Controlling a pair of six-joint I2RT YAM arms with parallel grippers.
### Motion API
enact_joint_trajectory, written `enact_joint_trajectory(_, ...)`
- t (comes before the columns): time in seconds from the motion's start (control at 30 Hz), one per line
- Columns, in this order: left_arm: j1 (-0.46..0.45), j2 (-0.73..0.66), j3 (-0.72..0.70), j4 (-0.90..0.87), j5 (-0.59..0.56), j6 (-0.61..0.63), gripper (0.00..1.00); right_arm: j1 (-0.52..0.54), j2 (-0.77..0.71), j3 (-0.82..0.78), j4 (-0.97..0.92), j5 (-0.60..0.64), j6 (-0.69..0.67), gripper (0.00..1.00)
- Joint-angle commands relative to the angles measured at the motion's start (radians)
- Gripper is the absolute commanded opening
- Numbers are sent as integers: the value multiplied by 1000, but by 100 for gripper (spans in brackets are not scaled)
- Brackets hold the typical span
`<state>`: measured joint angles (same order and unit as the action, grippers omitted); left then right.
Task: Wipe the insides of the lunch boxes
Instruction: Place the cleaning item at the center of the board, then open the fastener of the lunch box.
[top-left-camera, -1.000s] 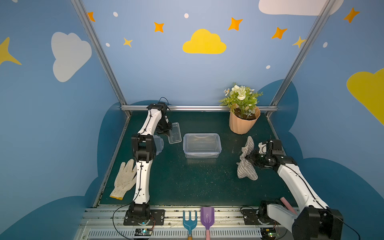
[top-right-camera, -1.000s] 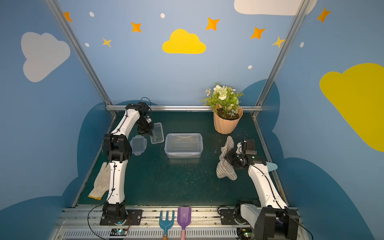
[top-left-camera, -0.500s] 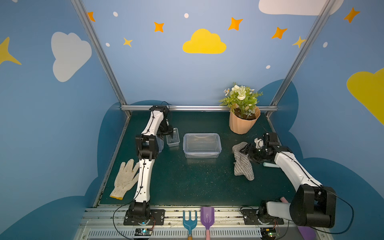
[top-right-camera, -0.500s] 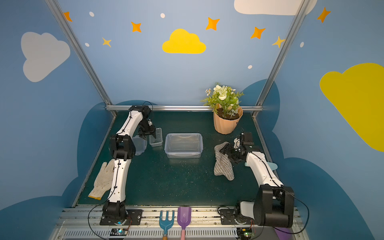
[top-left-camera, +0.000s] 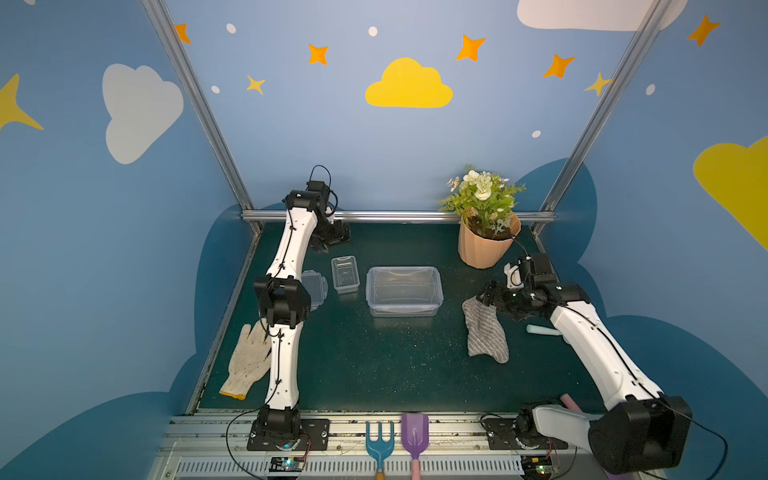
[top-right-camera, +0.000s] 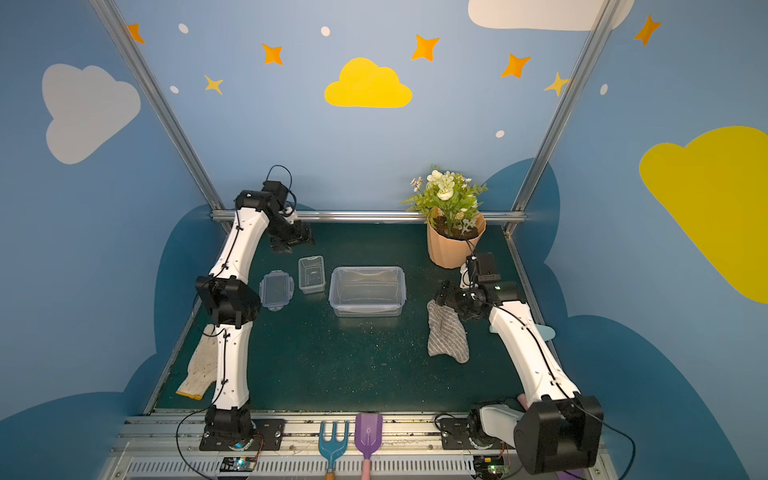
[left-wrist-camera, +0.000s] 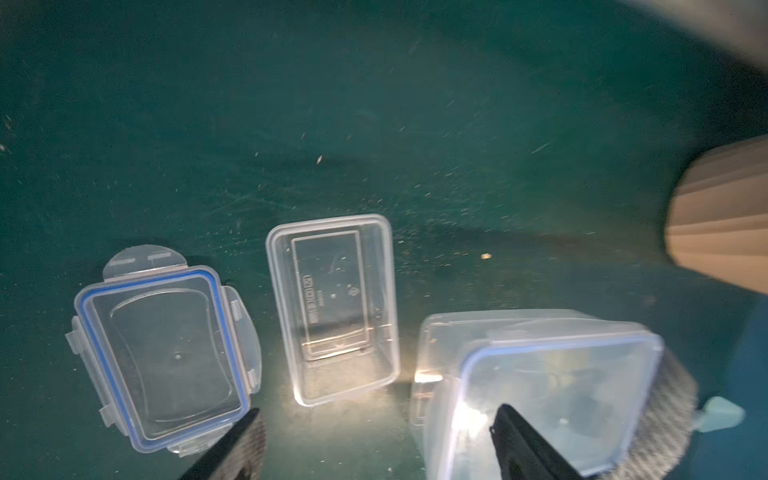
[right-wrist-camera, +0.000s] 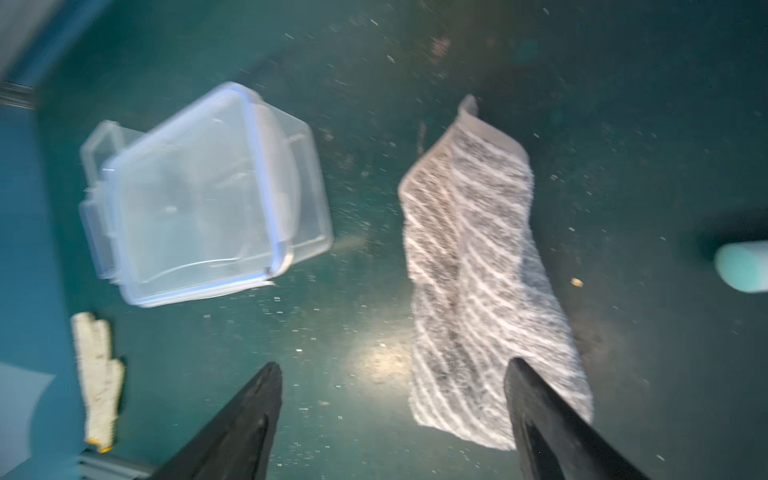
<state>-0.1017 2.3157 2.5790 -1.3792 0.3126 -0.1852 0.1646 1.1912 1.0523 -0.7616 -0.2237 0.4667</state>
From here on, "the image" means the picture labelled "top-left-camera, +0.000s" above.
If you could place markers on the large clear lunch box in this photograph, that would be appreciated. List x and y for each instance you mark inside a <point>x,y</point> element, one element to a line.
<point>404,291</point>

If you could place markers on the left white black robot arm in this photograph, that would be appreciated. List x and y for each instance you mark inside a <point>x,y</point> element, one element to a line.
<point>285,303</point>

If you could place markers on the right controller board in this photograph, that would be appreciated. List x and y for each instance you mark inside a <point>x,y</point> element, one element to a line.
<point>536,468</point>

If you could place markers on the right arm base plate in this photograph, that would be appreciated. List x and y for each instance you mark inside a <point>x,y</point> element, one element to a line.
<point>501,434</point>

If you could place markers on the terracotta flower pot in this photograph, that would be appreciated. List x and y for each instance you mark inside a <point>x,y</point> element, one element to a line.
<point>480,252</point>

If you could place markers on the purple scoop pink handle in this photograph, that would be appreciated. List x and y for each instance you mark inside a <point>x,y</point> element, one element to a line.
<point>569,403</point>

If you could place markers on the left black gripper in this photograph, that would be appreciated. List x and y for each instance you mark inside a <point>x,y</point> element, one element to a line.
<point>332,232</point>

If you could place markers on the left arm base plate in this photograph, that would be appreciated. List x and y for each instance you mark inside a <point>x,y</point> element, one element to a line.
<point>312,433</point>

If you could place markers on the left controller board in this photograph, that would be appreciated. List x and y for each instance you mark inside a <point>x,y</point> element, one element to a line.
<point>286,465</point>

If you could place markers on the grey striped cloth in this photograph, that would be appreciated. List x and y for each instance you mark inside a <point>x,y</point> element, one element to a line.
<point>486,335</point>

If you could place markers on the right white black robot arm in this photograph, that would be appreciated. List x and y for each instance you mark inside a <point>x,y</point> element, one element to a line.
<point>642,429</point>

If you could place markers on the purple garden shovel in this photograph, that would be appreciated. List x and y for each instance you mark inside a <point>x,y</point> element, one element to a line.
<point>415,439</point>

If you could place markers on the small clear lunch box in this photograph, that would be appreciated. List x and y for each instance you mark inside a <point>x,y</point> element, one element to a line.
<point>345,274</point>

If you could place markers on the mint green small trowel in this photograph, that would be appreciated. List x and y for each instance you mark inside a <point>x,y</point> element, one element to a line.
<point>543,331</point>

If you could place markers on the controller board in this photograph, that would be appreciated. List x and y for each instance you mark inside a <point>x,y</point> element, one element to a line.
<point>536,468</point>
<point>286,465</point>

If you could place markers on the white work glove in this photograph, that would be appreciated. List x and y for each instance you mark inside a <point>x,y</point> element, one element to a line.
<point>249,362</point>

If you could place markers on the aluminium frame rail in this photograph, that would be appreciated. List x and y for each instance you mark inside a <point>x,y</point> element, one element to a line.
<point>396,217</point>

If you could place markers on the green artificial plant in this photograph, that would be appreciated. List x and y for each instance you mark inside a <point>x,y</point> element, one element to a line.
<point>484,202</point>

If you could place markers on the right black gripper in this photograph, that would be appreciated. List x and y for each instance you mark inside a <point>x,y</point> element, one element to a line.
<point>497,294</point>

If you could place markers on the teal garden rake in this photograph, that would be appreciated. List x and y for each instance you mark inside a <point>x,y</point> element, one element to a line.
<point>380,448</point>

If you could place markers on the small lunch box lid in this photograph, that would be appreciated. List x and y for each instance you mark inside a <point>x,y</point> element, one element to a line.
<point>316,285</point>

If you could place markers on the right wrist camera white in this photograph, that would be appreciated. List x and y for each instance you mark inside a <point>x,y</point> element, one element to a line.
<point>513,277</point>

